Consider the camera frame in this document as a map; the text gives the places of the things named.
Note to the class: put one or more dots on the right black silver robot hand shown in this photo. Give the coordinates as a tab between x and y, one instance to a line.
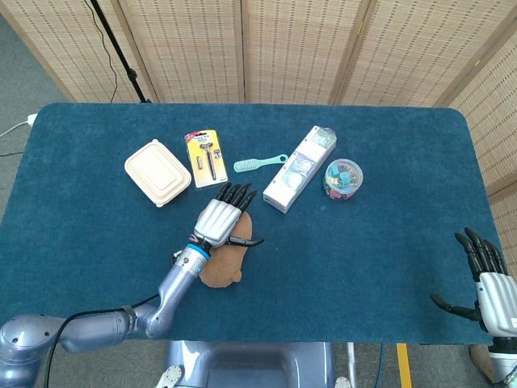
497	303

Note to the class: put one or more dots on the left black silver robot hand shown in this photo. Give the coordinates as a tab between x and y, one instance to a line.
216	222

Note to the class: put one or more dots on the brown capybara plush toy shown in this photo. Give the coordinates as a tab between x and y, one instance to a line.
228	262

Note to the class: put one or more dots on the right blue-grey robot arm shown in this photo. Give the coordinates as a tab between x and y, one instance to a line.
505	359

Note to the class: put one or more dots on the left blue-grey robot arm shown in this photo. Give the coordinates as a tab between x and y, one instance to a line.
177	279

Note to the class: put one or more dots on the razor in yellow blister pack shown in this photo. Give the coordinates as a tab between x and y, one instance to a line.
206	161

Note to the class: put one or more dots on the teal plastic hair brush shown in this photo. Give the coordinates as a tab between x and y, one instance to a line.
246	165

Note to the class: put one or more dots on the beige lidded food container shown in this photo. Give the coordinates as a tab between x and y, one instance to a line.
155	171

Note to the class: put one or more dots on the long clear sticker box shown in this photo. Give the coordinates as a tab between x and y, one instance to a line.
295	174

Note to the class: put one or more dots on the yellow floor tape strip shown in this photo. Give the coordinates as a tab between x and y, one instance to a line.
404	363

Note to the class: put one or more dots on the blue carpet table mat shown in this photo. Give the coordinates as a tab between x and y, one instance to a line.
343	262

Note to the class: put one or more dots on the clear jar of binder clips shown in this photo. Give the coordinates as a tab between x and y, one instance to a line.
343	180

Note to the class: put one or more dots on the blue-grey robot torso base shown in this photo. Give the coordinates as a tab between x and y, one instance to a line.
250	363

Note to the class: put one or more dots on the white table leg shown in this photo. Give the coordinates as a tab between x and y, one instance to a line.
351	359

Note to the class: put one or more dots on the black tripod stand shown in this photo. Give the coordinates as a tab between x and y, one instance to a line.
117	48

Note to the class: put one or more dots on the white power plug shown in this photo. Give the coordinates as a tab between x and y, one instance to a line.
31	119

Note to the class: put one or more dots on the white perforated metal bracket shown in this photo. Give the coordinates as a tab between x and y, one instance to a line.
169	376
342	382

